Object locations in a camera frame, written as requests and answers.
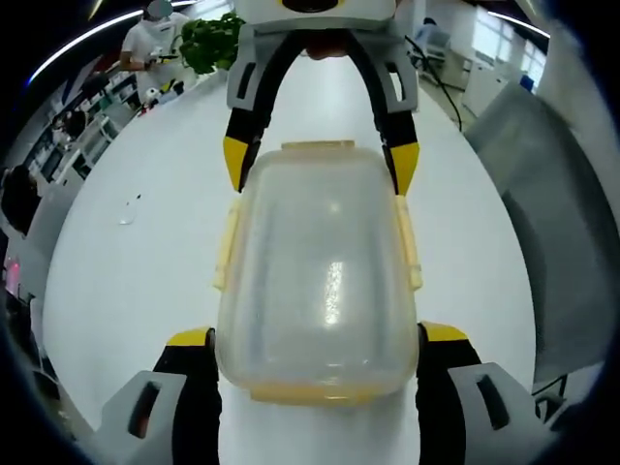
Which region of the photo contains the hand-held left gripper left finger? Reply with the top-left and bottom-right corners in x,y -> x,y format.
96,326 -> 225,465

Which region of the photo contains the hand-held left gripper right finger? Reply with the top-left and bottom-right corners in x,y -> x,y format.
415,319 -> 540,465

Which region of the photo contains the clear container with yellow clips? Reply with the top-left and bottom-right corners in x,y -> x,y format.
211,139 -> 423,407

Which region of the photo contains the person's right hand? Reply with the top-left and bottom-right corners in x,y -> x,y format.
302,41 -> 353,62

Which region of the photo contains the green potted plant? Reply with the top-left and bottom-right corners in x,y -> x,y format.
177,11 -> 245,76

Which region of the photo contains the curved ceiling light strip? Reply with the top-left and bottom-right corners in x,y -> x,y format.
27,26 -> 130,84

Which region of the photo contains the black cable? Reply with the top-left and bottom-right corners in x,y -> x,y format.
405,34 -> 467,133

